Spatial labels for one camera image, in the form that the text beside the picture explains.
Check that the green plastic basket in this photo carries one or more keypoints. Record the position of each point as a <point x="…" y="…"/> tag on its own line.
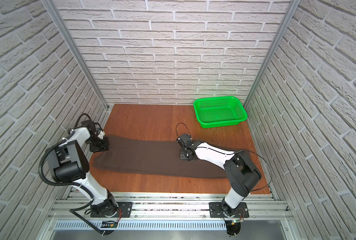
<point x="219" y="112"/>

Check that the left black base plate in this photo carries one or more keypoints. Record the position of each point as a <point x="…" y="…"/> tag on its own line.
<point x="123" y="208"/>

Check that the brown trousers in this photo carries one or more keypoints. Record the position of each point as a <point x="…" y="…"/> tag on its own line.
<point x="153" y="158"/>

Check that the small black electronics box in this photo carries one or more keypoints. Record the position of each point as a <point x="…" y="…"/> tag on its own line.
<point x="109" y="224"/>

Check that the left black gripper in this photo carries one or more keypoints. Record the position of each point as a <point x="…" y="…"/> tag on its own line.
<point x="103" y="147"/>

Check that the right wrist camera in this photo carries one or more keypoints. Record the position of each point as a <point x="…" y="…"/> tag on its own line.
<point x="184" y="140"/>

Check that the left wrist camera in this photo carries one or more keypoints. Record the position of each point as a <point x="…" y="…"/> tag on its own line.
<point x="93" y="127"/>

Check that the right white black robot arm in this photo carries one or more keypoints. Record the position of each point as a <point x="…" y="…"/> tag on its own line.
<point x="240" y="169"/>

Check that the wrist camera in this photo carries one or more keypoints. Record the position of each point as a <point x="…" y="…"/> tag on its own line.
<point x="93" y="127"/>
<point x="184" y="140"/>

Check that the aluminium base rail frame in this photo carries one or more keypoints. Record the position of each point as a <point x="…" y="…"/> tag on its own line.
<point x="157" y="212"/>

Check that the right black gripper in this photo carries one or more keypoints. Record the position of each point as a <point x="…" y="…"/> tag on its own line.
<point x="182" y="156"/>

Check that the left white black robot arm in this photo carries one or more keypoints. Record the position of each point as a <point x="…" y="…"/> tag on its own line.
<point x="69" y="165"/>

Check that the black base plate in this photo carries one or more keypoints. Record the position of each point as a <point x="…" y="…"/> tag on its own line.
<point x="123" y="208"/>
<point x="218" y="209"/>

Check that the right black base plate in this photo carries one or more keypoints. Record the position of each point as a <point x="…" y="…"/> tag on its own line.
<point x="218" y="209"/>

